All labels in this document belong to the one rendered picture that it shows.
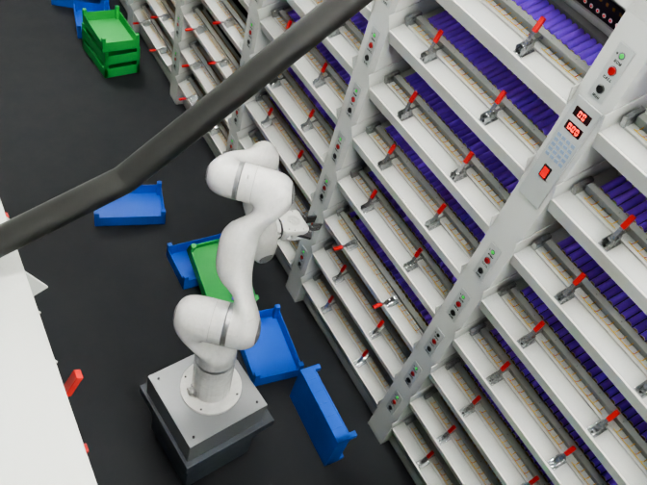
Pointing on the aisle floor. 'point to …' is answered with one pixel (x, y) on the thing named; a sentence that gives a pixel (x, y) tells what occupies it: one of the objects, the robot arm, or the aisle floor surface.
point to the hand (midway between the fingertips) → (313, 222)
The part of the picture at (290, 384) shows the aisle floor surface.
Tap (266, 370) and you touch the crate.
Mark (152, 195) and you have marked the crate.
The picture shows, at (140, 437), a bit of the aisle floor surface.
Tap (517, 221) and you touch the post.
